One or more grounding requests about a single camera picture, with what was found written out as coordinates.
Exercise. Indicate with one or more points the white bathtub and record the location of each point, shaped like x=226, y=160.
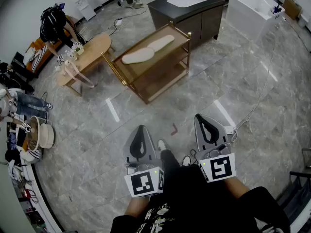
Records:
x=250, y=11

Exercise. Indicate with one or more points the white power strip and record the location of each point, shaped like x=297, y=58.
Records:
x=118, y=22

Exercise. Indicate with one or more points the person's white sneaker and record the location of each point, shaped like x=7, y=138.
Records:
x=161, y=145
x=186, y=160

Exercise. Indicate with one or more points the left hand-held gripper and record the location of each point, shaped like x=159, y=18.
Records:
x=143, y=182

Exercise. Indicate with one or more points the person's black trousers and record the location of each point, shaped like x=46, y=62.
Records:
x=170, y=164

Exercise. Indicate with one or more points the person's right forearm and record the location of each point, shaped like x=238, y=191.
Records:
x=236, y=187

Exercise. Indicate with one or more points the white insole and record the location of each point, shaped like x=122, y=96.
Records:
x=161, y=42

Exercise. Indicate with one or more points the dark sink cabinet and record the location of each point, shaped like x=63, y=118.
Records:
x=192, y=21

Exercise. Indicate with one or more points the person's left white sneaker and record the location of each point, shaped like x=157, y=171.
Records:
x=161, y=145

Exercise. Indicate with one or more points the white water dispenser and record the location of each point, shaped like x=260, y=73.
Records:
x=82, y=4

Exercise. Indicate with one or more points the person's left forearm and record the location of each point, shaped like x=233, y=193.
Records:
x=136, y=206

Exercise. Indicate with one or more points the black bag pile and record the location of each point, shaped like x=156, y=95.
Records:
x=12, y=76

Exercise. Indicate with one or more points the white charger block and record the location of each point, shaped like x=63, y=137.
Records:
x=229, y=130

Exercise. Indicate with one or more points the white flower pot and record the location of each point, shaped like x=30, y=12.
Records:
x=79, y=50

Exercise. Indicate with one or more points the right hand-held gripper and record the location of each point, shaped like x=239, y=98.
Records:
x=219, y=167

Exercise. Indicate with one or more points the oval wooden coffee table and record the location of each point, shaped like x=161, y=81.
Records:
x=94, y=50

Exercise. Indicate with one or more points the pink ribbon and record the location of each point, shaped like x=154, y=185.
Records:
x=75, y=73

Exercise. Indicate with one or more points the person's right white sneaker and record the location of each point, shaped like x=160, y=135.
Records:
x=186, y=160

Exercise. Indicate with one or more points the white curved counter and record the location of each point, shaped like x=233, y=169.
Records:
x=14, y=203

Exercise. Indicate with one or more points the white cushion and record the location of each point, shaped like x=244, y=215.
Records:
x=30, y=56

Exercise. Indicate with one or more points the orange sofa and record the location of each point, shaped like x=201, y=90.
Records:
x=39, y=45

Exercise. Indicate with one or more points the wooden shelf cart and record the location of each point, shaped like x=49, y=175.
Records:
x=155, y=74

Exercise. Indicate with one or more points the striped cushion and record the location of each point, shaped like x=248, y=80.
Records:
x=38, y=58

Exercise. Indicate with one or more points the cardboard box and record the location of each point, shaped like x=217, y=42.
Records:
x=292, y=7

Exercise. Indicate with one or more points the person's black printed shirt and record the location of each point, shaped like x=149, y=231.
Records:
x=206, y=215

